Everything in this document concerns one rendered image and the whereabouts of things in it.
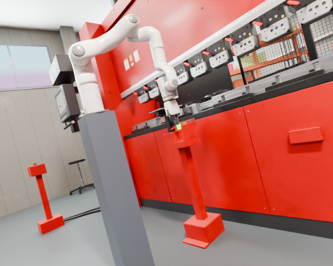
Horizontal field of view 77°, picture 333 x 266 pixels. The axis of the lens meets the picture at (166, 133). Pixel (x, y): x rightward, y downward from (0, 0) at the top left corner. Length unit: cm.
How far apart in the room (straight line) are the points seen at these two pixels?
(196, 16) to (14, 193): 480
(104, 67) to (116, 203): 186
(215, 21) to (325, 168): 117
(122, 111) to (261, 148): 174
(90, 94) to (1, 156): 426
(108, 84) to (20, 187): 344
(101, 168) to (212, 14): 131
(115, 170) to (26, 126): 437
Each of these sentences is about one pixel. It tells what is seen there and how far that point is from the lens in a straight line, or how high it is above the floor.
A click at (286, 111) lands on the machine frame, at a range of 137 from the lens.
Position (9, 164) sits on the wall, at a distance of 543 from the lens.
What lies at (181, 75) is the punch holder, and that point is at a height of 124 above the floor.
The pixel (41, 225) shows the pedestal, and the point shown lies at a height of 10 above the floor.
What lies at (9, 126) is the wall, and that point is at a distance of 551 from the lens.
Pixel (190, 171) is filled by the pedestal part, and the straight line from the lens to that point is 151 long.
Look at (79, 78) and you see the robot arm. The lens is 137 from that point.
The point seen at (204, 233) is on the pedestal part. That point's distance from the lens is 156.
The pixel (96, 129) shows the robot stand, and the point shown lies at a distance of 125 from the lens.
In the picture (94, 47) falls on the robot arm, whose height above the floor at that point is 139.
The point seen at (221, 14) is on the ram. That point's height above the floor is 149.
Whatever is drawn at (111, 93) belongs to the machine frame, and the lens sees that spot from 266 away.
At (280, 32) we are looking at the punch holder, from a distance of 151.
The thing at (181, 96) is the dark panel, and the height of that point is 118.
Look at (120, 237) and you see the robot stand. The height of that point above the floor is 28.
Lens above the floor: 79
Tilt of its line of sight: level
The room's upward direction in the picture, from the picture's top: 15 degrees counter-clockwise
